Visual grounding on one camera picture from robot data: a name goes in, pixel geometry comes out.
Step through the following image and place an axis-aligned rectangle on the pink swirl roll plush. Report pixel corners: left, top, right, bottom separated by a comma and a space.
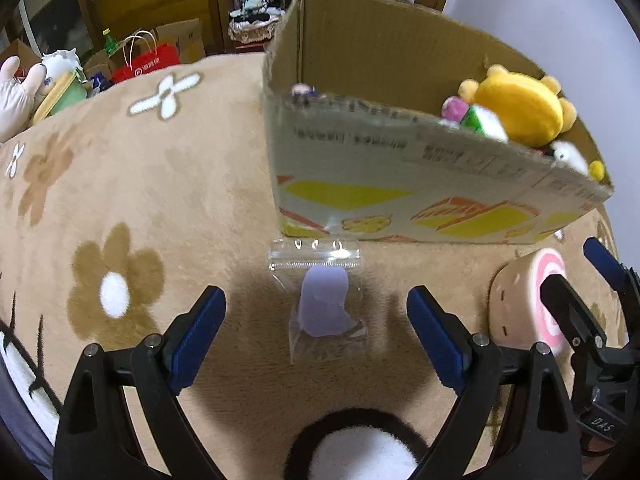
488, 248, 566, 356

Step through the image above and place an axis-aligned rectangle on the white fluffy duck plush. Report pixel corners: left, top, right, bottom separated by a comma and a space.
550, 140, 605, 182

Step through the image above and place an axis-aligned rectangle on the yellow dog plush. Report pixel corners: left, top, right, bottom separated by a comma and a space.
458, 64, 578, 148

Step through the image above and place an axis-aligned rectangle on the green tissue pack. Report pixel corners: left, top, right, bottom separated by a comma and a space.
460, 104, 509, 143

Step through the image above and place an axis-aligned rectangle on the pink white plush toy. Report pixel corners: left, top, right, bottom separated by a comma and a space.
440, 96, 470, 122

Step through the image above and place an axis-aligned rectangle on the white-haired purple plush doll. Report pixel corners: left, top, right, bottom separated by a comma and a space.
291, 82, 324, 99

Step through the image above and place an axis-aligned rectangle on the purple item in clear bag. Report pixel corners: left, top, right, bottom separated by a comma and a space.
268, 238, 368, 363

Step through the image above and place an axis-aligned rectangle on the cardboard box with yellow print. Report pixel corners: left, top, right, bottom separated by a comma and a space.
262, 0, 614, 244

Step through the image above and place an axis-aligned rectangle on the green yellow plush toy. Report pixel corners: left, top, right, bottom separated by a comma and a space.
29, 48, 92, 126

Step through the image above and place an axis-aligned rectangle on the white plush rabbit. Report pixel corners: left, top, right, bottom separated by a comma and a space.
0, 55, 49, 143

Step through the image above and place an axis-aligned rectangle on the red paper shopping bag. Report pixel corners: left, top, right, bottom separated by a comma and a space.
111, 29, 180, 84

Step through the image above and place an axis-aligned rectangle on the green bottle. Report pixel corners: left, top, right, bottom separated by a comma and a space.
102, 28, 119, 56

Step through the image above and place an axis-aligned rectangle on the open cardboard box on floor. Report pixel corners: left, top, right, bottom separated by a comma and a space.
84, 18, 206, 79

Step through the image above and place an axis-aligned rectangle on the basket with striped toys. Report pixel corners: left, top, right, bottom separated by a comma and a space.
228, 0, 286, 46

